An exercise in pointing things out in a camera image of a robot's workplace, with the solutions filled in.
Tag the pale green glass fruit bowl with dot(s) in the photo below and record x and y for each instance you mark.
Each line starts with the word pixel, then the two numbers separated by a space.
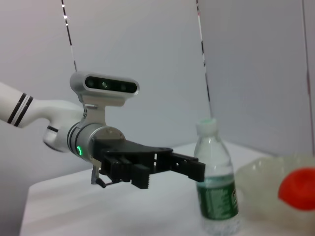
pixel 258 182

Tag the orange fruit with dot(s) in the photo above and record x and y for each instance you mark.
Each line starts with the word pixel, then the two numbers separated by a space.
pixel 300 189

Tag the clear green-label water bottle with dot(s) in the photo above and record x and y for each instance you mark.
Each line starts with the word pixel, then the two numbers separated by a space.
pixel 216 201

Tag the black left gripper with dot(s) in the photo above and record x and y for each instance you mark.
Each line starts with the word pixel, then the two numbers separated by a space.
pixel 137 155

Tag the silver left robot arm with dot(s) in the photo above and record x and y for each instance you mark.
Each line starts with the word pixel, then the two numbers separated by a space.
pixel 56 113

